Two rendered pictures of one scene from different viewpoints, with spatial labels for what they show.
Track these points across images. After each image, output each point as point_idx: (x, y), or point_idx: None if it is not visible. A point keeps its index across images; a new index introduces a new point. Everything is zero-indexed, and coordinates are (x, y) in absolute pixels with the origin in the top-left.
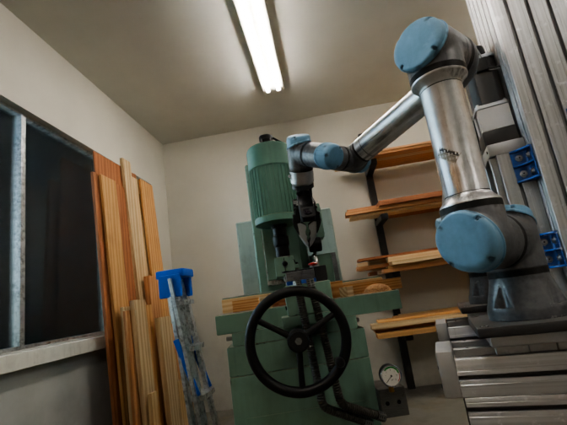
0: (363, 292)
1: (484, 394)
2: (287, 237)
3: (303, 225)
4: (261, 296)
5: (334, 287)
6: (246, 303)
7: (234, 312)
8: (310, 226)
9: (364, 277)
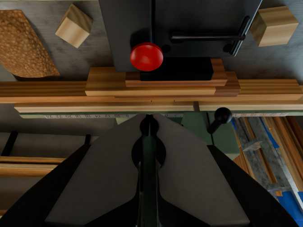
0: (57, 82)
1: None
2: None
3: (185, 199)
4: (243, 102)
5: (105, 80)
6: (274, 88)
7: (298, 70)
8: (117, 184)
9: (48, 115)
